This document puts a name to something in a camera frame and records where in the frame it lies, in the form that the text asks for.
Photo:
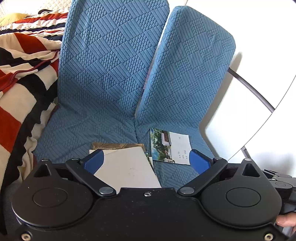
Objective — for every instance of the yellow pillow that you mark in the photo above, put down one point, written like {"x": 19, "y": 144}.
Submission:
{"x": 11, "y": 18}

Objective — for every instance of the right blue textured chair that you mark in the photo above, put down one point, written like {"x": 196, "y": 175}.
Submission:
{"x": 189, "y": 67}

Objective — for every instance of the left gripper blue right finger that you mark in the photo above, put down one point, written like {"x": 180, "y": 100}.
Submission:
{"x": 209, "y": 171}

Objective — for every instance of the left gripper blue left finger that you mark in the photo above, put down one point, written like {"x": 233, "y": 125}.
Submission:
{"x": 84, "y": 169}

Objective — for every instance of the grey metal rail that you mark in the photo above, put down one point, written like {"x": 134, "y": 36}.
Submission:
{"x": 263, "y": 100}

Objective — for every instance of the left blue textured chair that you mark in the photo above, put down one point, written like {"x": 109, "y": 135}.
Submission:
{"x": 107, "y": 49}

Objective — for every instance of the postcard under white card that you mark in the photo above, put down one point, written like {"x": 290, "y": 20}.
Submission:
{"x": 149, "y": 158}

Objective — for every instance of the white square card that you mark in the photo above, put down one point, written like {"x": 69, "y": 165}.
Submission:
{"x": 126, "y": 168}

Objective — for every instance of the blue textured chair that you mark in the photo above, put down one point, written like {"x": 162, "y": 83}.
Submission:
{"x": 107, "y": 49}
{"x": 189, "y": 67}

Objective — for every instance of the person's right hand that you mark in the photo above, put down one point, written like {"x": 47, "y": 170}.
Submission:
{"x": 287, "y": 220}

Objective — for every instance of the landscape photo postcard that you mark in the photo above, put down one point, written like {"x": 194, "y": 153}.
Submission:
{"x": 170, "y": 147}

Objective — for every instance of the brown patterned booklet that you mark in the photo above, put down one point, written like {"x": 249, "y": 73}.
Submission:
{"x": 113, "y": 146}

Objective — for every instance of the red black striped blanket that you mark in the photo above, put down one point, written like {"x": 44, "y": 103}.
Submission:
{"x": 30, "y": 50}

